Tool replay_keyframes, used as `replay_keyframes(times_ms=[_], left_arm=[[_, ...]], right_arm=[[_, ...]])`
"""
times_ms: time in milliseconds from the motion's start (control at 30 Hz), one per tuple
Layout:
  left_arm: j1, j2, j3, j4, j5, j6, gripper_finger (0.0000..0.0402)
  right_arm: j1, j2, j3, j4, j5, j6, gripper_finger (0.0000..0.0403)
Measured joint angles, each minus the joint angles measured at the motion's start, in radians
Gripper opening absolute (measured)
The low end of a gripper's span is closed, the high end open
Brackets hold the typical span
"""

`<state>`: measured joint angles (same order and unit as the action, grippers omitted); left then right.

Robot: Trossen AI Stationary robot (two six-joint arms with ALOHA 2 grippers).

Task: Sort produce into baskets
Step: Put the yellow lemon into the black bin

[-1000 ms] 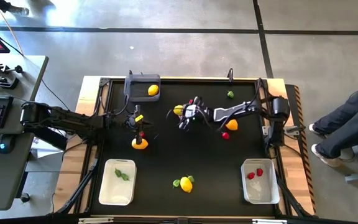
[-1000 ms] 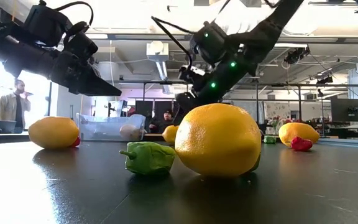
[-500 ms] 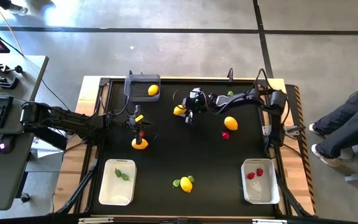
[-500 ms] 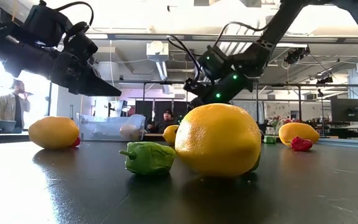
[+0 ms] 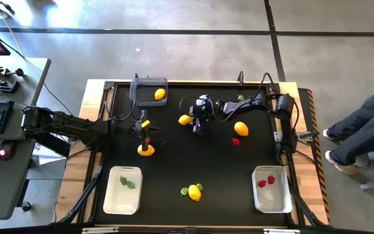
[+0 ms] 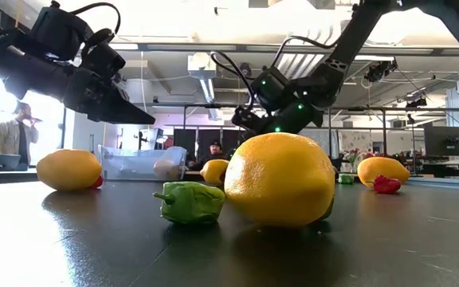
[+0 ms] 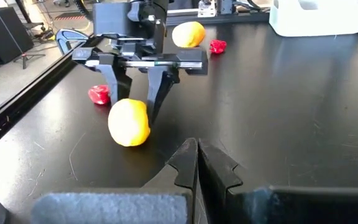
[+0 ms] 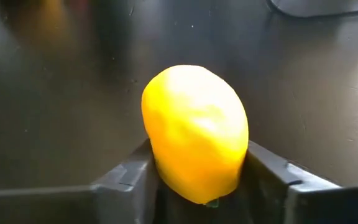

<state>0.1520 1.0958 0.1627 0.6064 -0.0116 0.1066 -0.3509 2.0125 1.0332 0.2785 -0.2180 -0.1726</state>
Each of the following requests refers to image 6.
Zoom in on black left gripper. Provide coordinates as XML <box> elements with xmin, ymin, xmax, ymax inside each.
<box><xmin>0</xmin><ymin>37</ymin><xmax>157</xmax><ymax>125</ymax></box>

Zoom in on yellow lemon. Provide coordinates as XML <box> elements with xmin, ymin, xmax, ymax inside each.
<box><xmin>199</xmin><ymin>159</ymin><xmax>230</xmax><ymax>187</ymax></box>
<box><xmin>356</xmin><ymin>156</ymin><xmax>410</xmax><ymax>189</ymax></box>
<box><xmin>36</xmin><ymin>149</ymin><xmax>104</xmax><ymax>192</ymax></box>
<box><xmin>224</xmin><ymin>132</ymin><xmax>336</xmax><ymax>228</ymax></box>

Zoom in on clear plastic bin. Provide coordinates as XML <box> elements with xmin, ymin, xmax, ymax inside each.
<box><xmin>96</xmin><ymin>144</ymin><xmax>188</xmax><ymax>183</ymax></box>

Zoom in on black divider panels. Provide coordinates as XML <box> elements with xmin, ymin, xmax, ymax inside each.
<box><xmin>173</xmin><ymin>128</ymin><xmax>297</xmax><ymax>172</ymax></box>

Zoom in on black pipe rack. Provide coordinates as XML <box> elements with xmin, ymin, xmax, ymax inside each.
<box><xmin>131</xmin><ymin>102</ymin><xmax>459</xmax><ymax>176</ymax></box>

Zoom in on flower bouquet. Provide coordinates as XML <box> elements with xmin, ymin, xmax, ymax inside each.
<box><xmin>343</xmin><ymin>147</ymin><xmax>362</xmax><ymax>168</ymax></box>

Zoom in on seated person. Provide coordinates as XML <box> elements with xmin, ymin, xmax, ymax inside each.
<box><xmin>191</xmin><ymin>139</ymin><xmax>230</xmax><ymax>171</ymax></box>

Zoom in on black ceiling spotlight cluster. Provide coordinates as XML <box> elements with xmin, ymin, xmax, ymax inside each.
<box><xmin>363</xmin><ymin>59</ymin><xmax>398</xmax><ymax>84</ymax></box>

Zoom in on standing person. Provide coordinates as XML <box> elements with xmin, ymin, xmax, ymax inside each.
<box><xmin>0</xmin><ymin>101</ymin><xmax>40</xmax><ymax>167</ymax></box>

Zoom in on grey laptop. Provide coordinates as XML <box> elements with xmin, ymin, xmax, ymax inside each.
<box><xmin>0</xmin><ymin>154</ymin><xmax>22</xmax><ymax>171</ymax></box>

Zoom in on black computer monitor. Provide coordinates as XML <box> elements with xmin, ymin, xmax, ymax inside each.
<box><xmin>424</xmin><ymin>126</ymin><xmax>459</xmax><ymax>157</ymax></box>

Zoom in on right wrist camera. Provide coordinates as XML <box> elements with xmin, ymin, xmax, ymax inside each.
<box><xmin>231</xmin><ymin>105</ymin><xmax>263</xmax><ymax>136</ymax></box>

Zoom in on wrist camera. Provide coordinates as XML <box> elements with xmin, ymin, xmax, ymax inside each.
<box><xmin>231</xmin><ymin>105</ymin><xmax>263</xmax><ymax>136</ymax></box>
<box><xmin>80</xmin><ymin>28</ymin><xmax>128</xmax><ymax>80</ymax></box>

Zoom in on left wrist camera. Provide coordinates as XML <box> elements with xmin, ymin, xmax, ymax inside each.
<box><xmin>80</xmin><ymin>28</ymin><xmax>128</xmax><ymax>80</ymax></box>

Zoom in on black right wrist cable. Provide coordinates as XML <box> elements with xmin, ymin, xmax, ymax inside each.
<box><xmin>210</xmin><ymin>50</ymin><xmax>257</xmax><ymax>111</ymax></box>

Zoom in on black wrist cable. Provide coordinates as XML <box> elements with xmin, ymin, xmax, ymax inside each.
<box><xmin>69</xmin><ymin>2</ymin><xmax>122</xmax><ymax>45</ymax></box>
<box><xmin>210</xmin><ymin>50</ymin><xmax>257</xmax><ymax>111</ymax></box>

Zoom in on silver overhead frame bar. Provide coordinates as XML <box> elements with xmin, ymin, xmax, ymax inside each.
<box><xmin>109</xmin><ymin>41</ymin><xmax>459</xmax><ymax>57</ymax></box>

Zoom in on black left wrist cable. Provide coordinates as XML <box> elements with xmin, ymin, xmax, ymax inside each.
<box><xmin>69</xmin><ymin>2</ymin><xmax>122</xmax><ymax>45</ymax></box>

